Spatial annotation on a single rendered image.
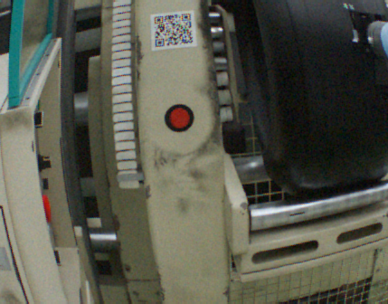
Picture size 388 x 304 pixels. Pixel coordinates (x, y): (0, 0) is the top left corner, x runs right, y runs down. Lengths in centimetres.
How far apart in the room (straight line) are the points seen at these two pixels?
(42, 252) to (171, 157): 72
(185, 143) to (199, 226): 14
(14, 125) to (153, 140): 75
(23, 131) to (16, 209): 10
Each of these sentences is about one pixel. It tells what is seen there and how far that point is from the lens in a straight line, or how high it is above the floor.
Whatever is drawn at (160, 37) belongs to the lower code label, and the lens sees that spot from 179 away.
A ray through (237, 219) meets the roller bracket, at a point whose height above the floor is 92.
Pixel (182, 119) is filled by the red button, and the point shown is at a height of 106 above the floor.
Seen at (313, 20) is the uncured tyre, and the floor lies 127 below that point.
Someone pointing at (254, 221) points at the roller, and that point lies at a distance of 180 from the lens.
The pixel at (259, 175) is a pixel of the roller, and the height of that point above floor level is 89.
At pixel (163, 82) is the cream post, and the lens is 180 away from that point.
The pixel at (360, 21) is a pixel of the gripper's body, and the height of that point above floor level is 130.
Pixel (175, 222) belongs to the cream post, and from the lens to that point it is 186.
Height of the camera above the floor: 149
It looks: 15 degrees down
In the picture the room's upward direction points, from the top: 5 degrees counter-clockwise
